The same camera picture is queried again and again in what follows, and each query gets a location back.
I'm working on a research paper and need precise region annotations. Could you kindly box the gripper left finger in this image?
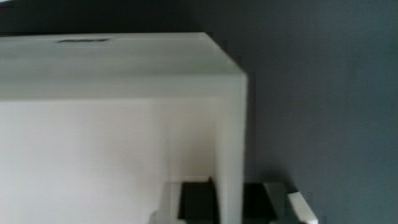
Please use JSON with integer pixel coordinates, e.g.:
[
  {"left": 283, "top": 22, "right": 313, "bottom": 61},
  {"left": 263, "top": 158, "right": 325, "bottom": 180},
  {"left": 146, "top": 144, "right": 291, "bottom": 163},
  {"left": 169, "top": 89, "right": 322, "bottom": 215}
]
[{"left": 149, "top": 178, "right": 220, "bottom": 224}]

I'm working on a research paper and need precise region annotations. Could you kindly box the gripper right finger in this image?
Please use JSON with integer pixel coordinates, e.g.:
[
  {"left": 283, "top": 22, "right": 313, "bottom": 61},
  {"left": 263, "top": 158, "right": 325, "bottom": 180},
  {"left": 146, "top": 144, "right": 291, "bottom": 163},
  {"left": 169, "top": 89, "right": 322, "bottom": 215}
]
[{"left": 243, "top": 182, "right": 320, "bottom": 224}]

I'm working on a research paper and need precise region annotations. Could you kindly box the white drawer box front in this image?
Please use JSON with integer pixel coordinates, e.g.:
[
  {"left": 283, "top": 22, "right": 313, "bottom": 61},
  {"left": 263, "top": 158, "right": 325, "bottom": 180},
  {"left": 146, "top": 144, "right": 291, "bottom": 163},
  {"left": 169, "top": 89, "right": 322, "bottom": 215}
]
[{"left": 0, "top": 33, "right": 247, "bottom": 224}]

